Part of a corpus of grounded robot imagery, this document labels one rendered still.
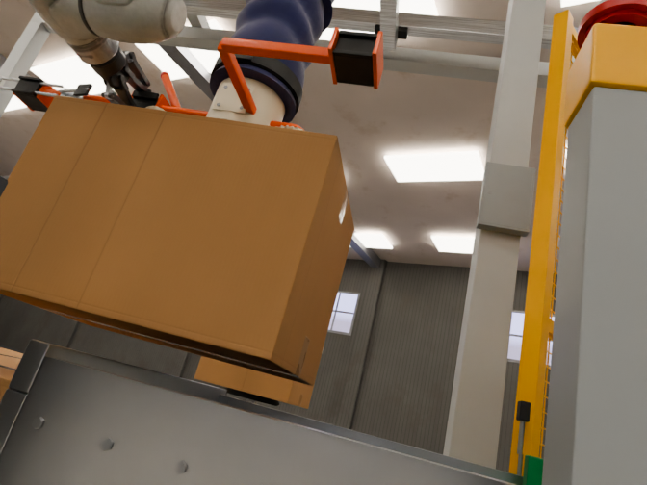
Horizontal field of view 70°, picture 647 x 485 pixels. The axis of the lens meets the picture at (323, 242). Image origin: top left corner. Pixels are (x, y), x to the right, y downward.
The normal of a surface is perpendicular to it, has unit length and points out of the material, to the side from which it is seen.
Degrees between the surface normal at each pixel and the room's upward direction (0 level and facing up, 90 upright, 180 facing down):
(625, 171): 90
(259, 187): 90
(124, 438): 90
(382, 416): 90
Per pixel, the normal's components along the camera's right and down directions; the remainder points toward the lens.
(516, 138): -0.11, -0.37
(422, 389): -0.44, -0.41
